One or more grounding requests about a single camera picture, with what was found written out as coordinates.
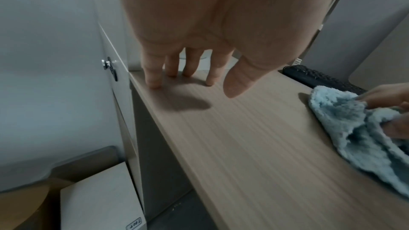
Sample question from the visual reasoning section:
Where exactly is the person's left hand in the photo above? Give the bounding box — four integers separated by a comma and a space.
112, 0, 346, 99

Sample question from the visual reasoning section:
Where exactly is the person's right hand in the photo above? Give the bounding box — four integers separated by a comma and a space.
355, 82, 409, 140

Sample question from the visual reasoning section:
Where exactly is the light blue fluffy cloth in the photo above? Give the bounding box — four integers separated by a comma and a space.
308, 85, 409, 197

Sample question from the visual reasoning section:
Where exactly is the black keyboard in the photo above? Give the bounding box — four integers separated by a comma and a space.
282, 64, 367, 96

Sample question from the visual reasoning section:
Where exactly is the grey partition panel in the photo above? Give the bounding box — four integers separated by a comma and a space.
300, 0, 409, 91

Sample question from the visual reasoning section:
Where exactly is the white cabinet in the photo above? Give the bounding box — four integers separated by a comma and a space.
86, 0, 146, 217

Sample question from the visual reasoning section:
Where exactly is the silver cabinet lock with key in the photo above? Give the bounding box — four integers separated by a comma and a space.
101, 57, 119, 82

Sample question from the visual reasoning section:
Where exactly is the white box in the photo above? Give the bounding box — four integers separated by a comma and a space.
60, 161, 148, 230

